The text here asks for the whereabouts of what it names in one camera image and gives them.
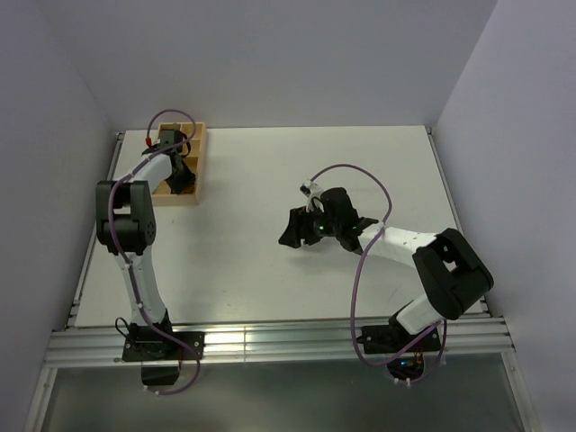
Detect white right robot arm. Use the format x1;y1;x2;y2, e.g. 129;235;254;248
278;183;494;351

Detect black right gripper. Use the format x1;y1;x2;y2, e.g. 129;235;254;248
279;202;341;248

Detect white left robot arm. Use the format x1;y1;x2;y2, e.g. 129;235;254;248
95;130;195;359

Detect wooden compartment organizer box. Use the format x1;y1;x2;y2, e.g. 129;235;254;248
146;121;208;206

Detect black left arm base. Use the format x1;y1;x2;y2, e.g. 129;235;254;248
114;316;205;390

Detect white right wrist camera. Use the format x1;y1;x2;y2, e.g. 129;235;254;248
300;180;324;212

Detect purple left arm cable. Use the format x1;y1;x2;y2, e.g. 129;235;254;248
107;107;203;397

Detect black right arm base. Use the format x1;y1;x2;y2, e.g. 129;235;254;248
356;322;447;386

